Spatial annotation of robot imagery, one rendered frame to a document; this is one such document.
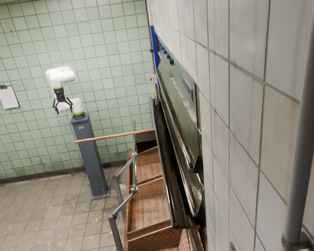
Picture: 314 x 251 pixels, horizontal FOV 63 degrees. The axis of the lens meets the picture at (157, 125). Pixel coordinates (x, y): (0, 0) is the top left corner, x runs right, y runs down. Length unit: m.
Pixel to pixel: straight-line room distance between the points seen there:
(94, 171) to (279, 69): 3.30
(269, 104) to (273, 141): 0.05
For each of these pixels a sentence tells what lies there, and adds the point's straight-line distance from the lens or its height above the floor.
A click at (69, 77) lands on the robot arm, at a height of 1.82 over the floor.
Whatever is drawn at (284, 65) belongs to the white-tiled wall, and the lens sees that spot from 0.36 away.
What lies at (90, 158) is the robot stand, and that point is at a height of 0.64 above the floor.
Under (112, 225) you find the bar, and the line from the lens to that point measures 2.14.
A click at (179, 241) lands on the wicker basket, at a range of 2.22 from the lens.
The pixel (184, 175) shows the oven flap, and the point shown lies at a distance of 1.48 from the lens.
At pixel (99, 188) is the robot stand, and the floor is 0.15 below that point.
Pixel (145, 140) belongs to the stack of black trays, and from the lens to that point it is 3.14.
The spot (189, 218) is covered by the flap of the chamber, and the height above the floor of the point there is 1.40.
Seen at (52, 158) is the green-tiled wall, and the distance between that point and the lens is 4.42.
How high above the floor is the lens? 2.37
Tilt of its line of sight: 26 degrees down
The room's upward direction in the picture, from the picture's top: 8 degrees counter-clockwise
